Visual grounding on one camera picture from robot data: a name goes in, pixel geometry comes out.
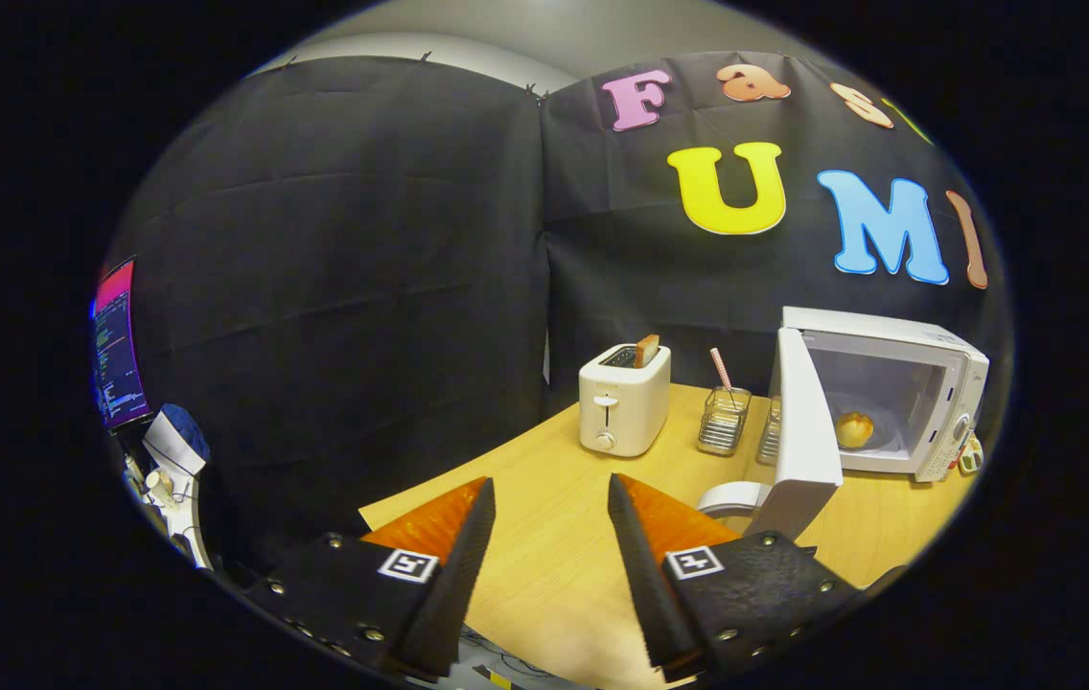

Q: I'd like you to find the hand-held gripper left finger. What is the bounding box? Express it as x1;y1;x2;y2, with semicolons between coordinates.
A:
245;476;498;681

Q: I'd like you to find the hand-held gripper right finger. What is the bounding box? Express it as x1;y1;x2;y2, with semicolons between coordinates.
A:
607;472;862;683

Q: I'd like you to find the white microwave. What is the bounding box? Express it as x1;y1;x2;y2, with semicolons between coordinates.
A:
698;306;991;542

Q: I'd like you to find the white toaster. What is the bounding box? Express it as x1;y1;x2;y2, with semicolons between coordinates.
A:
578;343;672;458

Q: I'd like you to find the white device with blue cap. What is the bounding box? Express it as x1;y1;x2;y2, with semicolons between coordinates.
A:
127;403;215;571

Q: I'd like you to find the computer monitor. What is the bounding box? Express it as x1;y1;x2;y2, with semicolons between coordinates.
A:
92;257;151;430

